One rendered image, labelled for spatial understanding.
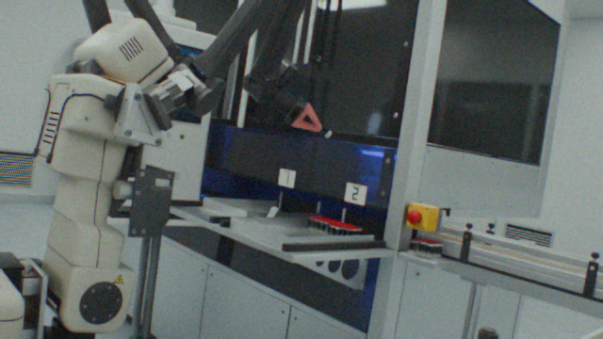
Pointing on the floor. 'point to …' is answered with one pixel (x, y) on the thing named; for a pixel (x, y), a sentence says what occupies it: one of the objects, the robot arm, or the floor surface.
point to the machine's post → (408, 166)
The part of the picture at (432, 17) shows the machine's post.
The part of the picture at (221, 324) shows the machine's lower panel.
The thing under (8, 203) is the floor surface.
